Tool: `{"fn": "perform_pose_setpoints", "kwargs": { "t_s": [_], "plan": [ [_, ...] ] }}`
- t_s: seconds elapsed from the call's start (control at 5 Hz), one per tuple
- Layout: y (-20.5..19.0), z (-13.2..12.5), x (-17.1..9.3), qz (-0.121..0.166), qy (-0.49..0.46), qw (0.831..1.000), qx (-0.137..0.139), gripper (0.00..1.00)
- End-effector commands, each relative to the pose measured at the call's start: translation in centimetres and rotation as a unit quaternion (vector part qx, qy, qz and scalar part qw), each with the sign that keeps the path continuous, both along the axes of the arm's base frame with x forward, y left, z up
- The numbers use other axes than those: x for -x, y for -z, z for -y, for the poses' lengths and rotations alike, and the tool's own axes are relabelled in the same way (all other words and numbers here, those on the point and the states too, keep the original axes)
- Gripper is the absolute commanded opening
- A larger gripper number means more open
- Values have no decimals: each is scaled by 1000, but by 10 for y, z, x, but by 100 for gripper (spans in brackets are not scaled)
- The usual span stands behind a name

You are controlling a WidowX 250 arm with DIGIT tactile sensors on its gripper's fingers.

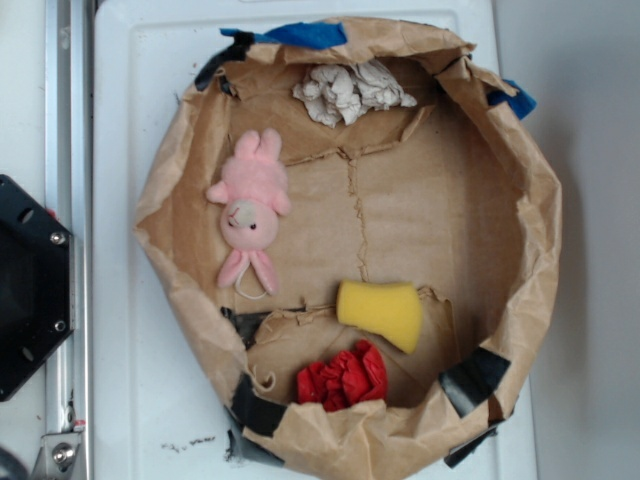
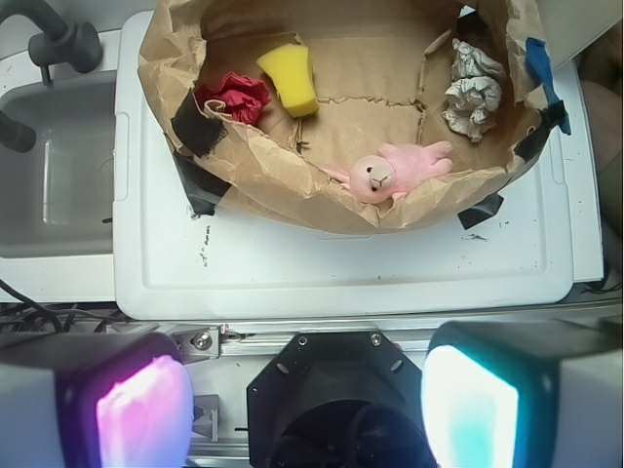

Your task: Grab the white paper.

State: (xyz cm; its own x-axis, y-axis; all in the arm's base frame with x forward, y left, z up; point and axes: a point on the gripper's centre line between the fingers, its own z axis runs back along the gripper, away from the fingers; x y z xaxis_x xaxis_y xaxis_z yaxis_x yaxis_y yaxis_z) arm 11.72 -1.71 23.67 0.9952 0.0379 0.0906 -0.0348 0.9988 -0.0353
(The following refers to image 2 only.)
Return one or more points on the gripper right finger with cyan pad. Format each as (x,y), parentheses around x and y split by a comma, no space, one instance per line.
(532,394)

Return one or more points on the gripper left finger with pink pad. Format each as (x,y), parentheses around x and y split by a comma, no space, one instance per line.
(94,400)

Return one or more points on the white paper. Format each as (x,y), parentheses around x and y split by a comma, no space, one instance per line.
(475,92)

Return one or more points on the crumpled red paper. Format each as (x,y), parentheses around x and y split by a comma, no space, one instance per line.
(240,97)

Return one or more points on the white plastic lid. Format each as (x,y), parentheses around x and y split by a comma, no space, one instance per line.
(172,264)

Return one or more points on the black tape lower right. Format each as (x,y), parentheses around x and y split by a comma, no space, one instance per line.
(482,211)

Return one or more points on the white sink basin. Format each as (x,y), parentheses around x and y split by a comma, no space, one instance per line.
(56,199)

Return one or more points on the black tape piece right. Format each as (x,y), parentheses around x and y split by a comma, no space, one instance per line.
(529,149)

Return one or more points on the black tape piece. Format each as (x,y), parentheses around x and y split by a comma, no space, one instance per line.
(199,135)
(529,149)

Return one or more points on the pink plush bunny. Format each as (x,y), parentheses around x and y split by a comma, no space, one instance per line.
(393,172)

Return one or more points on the black tape piece left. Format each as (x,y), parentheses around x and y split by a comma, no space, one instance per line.
(199,135)

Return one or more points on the blue tape strip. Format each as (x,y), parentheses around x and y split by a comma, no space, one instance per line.
(539,67)

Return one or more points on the brown paper bag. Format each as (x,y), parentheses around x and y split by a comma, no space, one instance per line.
(380,70)

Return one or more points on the black faucet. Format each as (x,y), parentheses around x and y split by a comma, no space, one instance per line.
(59,40)

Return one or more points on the yellow sponge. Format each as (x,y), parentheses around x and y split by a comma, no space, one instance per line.
(290,69)

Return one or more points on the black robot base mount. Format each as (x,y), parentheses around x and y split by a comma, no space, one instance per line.
(338,399)

